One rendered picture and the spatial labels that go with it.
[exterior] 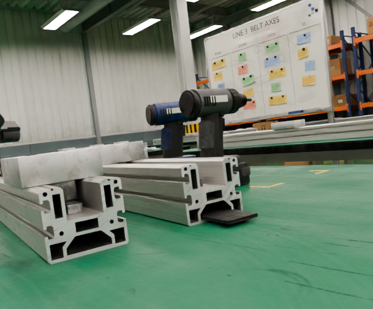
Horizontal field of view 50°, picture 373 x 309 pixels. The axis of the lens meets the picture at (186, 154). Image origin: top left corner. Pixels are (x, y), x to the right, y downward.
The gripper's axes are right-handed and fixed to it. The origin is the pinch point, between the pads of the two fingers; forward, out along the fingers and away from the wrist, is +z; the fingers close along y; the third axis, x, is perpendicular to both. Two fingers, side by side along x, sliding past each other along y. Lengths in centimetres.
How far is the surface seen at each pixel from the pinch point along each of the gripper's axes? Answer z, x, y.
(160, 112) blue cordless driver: -16, -49, 37
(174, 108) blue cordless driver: -17, -50, 41
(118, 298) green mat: 3, -111, -3
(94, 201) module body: -3, -92, 2
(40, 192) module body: -5, -95, -5
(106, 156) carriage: -7, -63, 16
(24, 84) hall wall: -215, 1114, 226
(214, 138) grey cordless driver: -8, -73, 36
